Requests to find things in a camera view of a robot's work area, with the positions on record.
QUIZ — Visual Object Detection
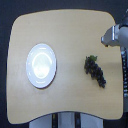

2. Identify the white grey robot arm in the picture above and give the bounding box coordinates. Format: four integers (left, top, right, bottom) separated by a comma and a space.
101, 9, 128, 112

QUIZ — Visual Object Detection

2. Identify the white round plate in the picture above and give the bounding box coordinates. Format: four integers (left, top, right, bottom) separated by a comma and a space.
26, 43, 57, 88

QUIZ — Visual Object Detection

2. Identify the white table base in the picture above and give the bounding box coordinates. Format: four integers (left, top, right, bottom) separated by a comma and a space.
29, 112, 103, 128

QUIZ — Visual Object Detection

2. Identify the dark purple grape bunch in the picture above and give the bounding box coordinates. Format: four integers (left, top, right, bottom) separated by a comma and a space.
84, 55, 106, 88

